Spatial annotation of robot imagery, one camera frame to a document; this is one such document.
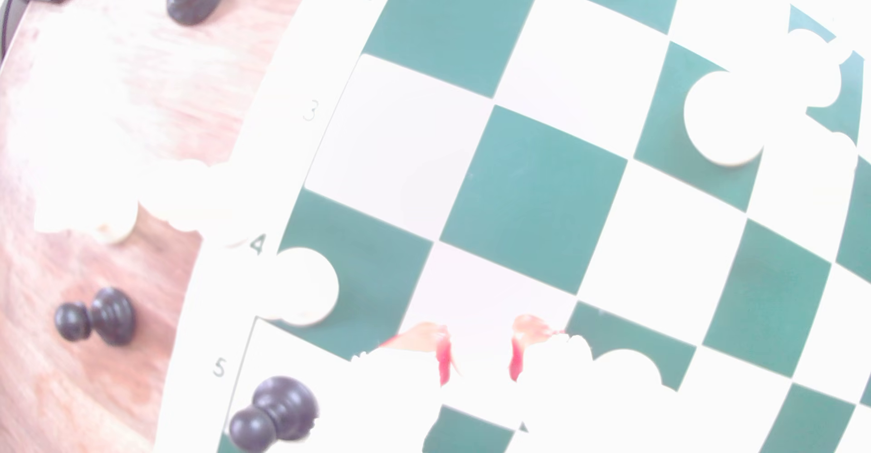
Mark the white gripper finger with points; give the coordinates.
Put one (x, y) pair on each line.
(408, 378)
(551, 385)

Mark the white pawn chess piece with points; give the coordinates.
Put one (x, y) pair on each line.
(303, 288)
(840, 160)
(480, 378)

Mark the black pawn chess piece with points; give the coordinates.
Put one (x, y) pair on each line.
(109, 315)
(279, 405)

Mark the white king chess piece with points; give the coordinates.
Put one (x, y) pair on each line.
(725, 123)

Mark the white bishop chess piece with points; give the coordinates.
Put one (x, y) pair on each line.
(102, 201)

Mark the green and white chessboard mat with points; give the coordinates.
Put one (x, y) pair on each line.
(534, 198)

